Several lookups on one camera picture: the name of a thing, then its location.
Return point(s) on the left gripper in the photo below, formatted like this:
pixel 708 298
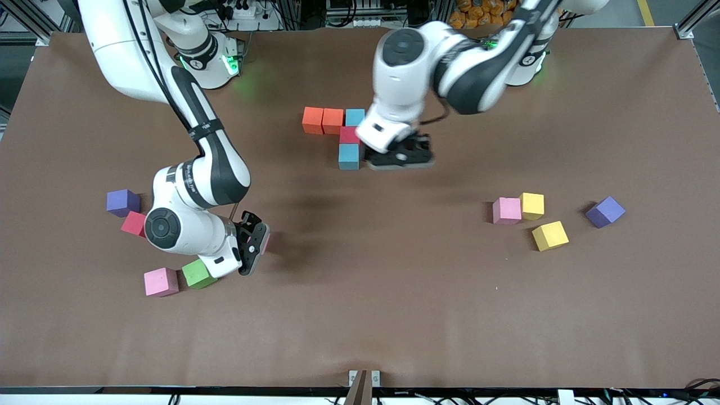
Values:
pixel 419 143

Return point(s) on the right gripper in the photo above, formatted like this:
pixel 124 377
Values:
pixel 245 223

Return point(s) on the light blue foam cube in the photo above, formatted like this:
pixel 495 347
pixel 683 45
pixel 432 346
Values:
pixel 354 117
pixel 349 157

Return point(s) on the crimson red foam cube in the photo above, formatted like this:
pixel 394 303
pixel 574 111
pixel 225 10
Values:
pixel 349 135
pixel 133 223

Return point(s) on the pink foam cube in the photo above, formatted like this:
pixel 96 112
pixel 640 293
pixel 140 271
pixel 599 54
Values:
pixel 266 243
pixel 506 210
pixel 160 281

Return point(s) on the orange foam cube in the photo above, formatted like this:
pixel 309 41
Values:
pixel 313 120
pixel 333 121

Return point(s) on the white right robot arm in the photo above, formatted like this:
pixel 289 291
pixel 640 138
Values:
pixel 185 225

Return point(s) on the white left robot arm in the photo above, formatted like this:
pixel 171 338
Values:
pixel 405 67

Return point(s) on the green foam cube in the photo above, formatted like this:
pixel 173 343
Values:
pixel 197 274

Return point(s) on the white power strip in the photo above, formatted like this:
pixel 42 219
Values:
pixel 242 10
pixel 368 22

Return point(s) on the purple foam cube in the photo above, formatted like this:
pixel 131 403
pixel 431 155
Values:
pixel 122 202
pixel 606 211

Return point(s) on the pile of orange objects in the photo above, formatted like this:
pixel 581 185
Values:
pixel 467 17

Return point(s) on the yellow foam cube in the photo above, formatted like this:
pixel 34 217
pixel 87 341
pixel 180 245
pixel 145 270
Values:
pixel 532 205
pixel 550 236

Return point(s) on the small white box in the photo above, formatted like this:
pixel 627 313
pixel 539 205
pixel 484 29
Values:
pixel 565 396

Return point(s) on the small metal bracket plate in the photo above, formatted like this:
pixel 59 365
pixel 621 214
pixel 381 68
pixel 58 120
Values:
pixel 376 378

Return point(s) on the aluminium frame profile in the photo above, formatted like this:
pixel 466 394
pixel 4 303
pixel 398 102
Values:
pixel 17 38
pixel 689 25

